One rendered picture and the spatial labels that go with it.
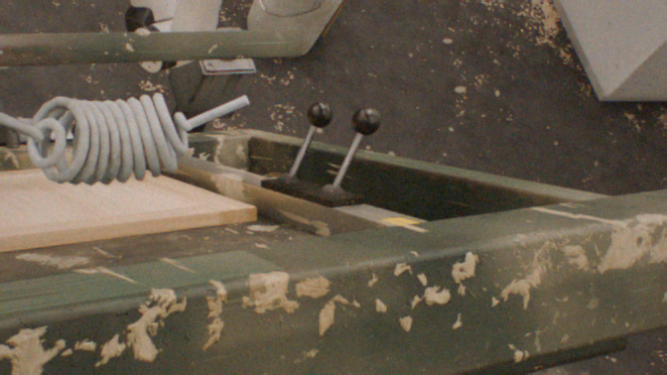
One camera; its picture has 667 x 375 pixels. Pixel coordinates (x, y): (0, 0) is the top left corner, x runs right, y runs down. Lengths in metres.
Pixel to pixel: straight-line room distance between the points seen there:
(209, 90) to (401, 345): 1.39
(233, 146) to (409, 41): 1.85
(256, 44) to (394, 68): 2.89
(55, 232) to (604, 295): 0.69
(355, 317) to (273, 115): 2.57
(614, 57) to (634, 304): 3.14
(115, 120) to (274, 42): 0.13
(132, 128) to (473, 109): 2.98
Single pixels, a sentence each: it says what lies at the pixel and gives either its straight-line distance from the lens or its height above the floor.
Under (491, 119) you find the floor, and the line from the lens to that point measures 3.68.
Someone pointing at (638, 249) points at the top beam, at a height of 1.86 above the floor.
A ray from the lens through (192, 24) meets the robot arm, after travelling 1.65.
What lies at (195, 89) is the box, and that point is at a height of 0.87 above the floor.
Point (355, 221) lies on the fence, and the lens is 1.17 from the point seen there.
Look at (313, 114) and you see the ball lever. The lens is 1.36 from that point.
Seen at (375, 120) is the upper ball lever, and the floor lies 1.52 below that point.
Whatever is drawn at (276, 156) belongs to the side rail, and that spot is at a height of 0.98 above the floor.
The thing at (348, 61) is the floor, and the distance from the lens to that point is 3.52.
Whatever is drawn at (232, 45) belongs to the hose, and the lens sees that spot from 0.71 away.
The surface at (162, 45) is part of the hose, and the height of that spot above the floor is 1.91.
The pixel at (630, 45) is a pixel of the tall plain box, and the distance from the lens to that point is 3.93.
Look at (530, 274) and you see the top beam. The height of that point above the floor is 1.86.
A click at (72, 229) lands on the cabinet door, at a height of 1.33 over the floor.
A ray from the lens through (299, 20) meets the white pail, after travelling 3.26.
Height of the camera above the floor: 2.42
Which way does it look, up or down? 51 degrees down
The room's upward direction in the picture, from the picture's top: 36 degrees clockwise
